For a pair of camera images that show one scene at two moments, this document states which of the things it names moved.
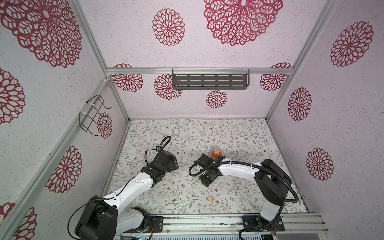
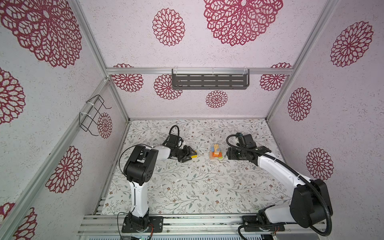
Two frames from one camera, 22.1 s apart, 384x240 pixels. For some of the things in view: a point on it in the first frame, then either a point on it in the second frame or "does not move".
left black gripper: x=172 y=166 → x=187 y=152
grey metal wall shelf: x=210 y=78 does not move
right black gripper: x=205 y=182 → x=230 y=153
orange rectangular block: x=216 y=155 does not move
